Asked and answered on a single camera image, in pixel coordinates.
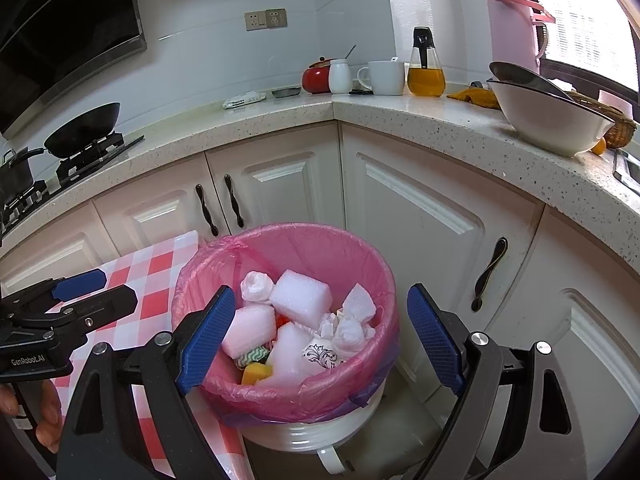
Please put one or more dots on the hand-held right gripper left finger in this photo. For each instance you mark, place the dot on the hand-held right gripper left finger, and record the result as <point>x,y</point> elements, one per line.
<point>207,340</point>

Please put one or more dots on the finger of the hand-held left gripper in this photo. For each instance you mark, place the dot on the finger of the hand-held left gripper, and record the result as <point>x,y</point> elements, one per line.
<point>80,280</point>
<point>110,300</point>

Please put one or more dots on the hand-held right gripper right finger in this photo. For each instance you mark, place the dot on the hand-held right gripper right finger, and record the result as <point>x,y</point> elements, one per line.
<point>435,340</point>

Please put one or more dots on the green white striped cloth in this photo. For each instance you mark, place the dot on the green white striped cloth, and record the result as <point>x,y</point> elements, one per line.
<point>254,356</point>

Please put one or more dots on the yellow sponge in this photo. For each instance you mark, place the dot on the yellow sponge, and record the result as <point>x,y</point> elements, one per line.
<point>255,372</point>

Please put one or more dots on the orange mesh scrap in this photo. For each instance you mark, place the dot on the orange mesh scrap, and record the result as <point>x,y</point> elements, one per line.
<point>283,321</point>

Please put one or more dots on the white black printed paper cup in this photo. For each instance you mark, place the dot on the white black printed paper cup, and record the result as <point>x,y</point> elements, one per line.
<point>322,355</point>

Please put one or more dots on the pink bag lined trash can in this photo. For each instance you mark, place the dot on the pink bag lined trash can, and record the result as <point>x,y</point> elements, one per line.
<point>310,245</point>

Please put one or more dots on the person's left hand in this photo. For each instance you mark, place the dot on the person's left hand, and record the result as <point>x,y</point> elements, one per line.
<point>47,410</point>

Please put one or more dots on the red white checked tablecloth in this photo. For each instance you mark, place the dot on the red white checked tablecloth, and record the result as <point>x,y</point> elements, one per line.
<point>155,280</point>

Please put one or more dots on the black gas stove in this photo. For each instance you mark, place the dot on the black gas stove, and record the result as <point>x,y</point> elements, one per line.
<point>85,157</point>

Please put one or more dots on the white lower cabinet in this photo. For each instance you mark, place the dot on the white lower cabinet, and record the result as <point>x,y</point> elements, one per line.
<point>425,210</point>

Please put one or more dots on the black wok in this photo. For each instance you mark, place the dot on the black wok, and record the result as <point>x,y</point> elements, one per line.
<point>85,127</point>

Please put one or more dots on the white speckled countertop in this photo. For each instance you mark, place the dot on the white speckled countertop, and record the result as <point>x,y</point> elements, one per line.
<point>425,120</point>

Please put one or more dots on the white bowl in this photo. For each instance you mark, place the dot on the white bowl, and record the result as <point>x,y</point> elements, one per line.
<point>545,125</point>

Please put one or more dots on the yellow cloth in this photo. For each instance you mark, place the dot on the yellow cloth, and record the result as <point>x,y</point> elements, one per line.
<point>475,97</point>

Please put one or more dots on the orange fruit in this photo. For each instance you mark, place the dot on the orange fruit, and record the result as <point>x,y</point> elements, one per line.
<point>599,146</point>

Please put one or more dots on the glass oil bottle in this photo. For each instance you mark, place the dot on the glass oil bottle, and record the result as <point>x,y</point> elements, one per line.
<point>426,82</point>

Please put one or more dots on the small black object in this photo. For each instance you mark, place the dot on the small black object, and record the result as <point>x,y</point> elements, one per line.
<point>360,92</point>

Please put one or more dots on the small grey dish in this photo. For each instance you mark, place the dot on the small grey dish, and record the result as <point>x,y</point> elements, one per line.
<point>286,92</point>

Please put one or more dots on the black range hood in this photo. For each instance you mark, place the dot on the black range hood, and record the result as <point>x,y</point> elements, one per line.
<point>60,20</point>

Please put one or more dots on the white mug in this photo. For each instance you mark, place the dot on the white mug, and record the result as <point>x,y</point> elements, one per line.
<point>385,79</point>

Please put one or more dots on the white jar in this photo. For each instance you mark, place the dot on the white jar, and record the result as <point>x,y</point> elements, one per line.
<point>340,77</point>

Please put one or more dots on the red lidded pot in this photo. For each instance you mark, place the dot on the red lidded pot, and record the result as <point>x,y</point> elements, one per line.
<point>315,80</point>

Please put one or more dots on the wicker basket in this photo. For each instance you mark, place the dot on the wicker basket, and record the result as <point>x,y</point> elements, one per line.
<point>622,130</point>

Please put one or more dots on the pink cup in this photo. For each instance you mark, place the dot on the pink cup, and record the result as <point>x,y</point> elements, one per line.
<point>617,102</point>

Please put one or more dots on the pink thermos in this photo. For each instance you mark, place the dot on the pink thermos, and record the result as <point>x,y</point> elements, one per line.
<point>512,25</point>

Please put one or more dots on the dark framed window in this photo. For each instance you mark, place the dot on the dark framed window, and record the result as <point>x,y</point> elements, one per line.
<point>590,20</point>

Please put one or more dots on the beige wall socket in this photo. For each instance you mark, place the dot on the beige wall socket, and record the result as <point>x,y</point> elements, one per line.
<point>255,21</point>
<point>276,18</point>

